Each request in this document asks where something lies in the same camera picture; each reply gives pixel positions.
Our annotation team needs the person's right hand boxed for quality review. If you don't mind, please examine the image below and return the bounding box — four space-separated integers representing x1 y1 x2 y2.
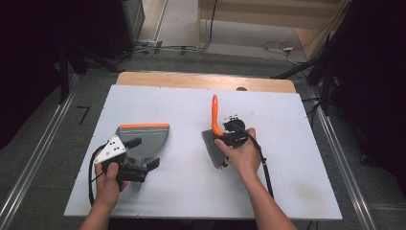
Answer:
214 127 262 183

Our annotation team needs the orange-handled grey brush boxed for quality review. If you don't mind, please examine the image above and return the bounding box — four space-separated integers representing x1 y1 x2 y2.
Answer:
201 94 231 171

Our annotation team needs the aluminium floor rail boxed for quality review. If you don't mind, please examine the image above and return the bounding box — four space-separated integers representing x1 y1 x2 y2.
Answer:
0 73 80 230
305 85 380 230

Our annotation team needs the black curtain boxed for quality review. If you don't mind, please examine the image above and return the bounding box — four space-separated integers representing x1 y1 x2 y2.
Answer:
0 0 66 150
331 0 406 185

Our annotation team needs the grey floor cable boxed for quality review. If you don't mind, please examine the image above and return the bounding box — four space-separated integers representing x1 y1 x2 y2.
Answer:
121 0 218 59

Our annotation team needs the grey dustpan with orange edge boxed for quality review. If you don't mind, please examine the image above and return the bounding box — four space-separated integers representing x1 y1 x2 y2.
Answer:
115 123 170 195

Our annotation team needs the dark grey cabinet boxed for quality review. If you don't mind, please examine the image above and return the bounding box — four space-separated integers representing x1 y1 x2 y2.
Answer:
99 0 147 59

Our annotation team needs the wooden table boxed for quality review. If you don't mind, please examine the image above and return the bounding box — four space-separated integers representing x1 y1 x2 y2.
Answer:
115 71 297 94

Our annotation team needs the light wooden cabinet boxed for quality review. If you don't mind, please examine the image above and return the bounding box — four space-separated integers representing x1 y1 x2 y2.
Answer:
197 0 350 60

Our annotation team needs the black metal stand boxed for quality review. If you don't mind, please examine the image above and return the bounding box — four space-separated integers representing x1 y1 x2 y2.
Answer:
270 0 340 117
56 41 120 104

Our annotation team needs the person's left hand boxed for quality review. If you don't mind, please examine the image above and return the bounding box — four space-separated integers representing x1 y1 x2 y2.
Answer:
94 160 129 211

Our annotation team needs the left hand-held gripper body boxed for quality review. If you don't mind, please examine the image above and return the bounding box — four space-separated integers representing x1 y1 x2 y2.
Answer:
93 135 150 193

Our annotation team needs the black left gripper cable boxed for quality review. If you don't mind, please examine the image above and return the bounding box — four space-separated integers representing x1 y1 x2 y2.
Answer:
88 143 110 207

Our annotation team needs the white floor cable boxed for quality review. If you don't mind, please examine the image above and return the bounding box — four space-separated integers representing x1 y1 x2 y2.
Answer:
261 40 302 65

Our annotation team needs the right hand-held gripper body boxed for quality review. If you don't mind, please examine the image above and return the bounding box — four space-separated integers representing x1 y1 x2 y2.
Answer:
221 110 256 149

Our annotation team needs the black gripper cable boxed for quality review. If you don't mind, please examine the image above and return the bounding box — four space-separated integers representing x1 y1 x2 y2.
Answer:
234 124 276 199
88 143 110 207

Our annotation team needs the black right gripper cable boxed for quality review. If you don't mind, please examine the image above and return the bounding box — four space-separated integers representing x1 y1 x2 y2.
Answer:
234 124 276 199

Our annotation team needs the white table board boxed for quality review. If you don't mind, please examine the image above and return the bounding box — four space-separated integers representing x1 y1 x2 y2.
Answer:
63 84 343 221

